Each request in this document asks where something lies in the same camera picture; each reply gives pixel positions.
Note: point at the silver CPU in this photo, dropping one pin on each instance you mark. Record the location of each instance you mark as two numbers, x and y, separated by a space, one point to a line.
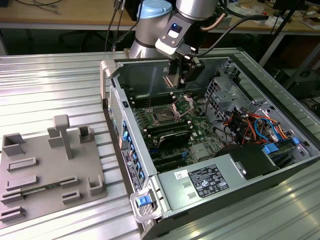
171 80

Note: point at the thin metal locking lever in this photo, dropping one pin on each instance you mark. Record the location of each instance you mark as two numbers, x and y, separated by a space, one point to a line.
149 103

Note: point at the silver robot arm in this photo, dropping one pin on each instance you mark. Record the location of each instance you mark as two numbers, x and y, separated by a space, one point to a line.
147 40

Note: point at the black RAM slot white clips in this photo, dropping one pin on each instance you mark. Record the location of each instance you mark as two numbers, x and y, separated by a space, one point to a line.
160 101
160 96

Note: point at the CPU socket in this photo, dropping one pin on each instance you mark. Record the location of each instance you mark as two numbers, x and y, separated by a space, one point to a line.
160 115

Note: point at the black expansion slot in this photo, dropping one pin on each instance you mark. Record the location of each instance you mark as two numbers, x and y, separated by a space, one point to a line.
167 158
172 165

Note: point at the metal disk bay cage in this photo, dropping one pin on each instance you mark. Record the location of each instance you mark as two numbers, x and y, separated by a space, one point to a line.
225 97

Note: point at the open PC case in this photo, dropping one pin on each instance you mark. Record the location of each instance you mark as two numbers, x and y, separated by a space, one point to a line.
140 80

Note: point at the installed RAM stick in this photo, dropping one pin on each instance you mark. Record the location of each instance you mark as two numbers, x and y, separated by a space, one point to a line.
171 128

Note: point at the green motherboard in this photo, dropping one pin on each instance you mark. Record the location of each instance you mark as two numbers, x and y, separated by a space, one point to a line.
202 136

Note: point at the black graphics card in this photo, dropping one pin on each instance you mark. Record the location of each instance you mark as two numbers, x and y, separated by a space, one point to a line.
175 140

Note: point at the wooden desk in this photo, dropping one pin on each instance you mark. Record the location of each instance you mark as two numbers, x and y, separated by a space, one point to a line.
62 15
252 26

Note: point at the silver chipset heatsink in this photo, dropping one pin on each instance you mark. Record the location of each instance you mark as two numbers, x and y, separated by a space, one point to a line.
200 151

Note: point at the black plastic shroud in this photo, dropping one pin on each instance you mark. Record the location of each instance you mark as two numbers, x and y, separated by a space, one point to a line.
250 160

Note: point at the blue disk carrier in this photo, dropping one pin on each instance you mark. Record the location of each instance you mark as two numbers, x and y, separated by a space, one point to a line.
271 149

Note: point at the grey power supply unit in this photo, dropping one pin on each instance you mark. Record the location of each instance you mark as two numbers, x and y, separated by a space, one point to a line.
180 193

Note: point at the grey parts rack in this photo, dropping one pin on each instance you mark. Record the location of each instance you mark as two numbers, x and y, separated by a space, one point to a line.
50 172

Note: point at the green RAM stick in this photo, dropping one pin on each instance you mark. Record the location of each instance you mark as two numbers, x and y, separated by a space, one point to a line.
41 188

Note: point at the grey wrist camera housing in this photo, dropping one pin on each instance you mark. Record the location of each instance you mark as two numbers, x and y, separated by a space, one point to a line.
172 37

